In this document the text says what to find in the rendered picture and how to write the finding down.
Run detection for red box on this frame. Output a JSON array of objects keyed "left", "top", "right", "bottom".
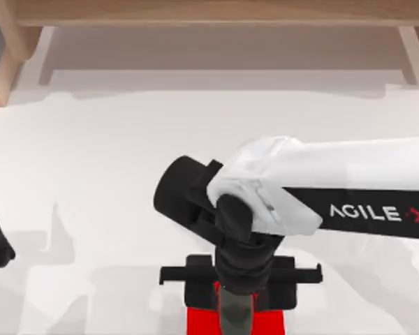
[{"left": 186, "top": 281, "right": 286, "bottom": 335}]

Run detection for wooden shelf unit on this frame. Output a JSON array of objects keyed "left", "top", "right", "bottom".
[{"left": 6, "top": 0, "right": 419, "bottom": 87}]

